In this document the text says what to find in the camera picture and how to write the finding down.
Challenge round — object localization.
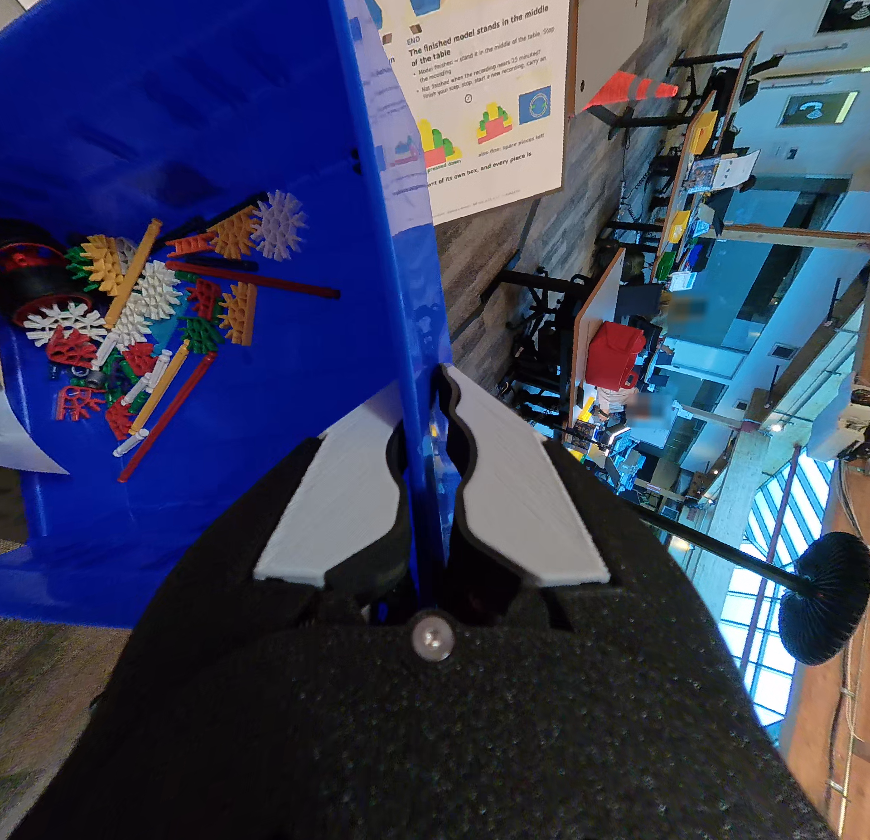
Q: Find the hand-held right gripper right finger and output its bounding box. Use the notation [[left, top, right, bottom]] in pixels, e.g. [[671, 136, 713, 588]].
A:
[[438, 364, 610, 618]]

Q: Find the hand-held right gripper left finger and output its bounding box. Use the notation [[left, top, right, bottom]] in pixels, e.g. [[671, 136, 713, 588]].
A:
[[253, 383, 412, 610]]

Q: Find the large blue plastic bin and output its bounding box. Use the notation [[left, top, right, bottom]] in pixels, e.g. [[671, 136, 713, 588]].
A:
[[0, 0, 453, 630]]

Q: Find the red storage basket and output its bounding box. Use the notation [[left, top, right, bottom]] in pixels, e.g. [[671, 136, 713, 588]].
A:
[[586, 321, 648, 392]]

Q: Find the pile of plastic construction pieces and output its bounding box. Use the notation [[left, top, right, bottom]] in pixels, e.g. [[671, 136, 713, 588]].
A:
[[0, 190, 341, 484]]

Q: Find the black rod stand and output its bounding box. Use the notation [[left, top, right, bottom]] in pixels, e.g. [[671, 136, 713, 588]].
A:
[[625, 500, 870, 665]]

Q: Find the ceiling mounted heater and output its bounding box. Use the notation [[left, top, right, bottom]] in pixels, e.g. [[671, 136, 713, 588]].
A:
[[807, 371, 870, 463]]

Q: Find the red toy wheel black tyre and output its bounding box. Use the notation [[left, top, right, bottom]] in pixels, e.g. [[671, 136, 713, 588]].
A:
[[0, 218, 96, 327]]

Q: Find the orange traffic cone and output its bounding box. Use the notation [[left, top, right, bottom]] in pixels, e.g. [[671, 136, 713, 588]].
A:
[[581, 70, 681, 113]]

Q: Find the white instruction sheet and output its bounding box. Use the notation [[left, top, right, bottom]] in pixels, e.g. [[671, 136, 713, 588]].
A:
[[350, 0, 572, 228]]

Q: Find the dark wall sign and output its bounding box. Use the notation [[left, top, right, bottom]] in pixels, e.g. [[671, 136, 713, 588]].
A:
[[816, 0, 870, 36], [778, 92, 859, 128]]

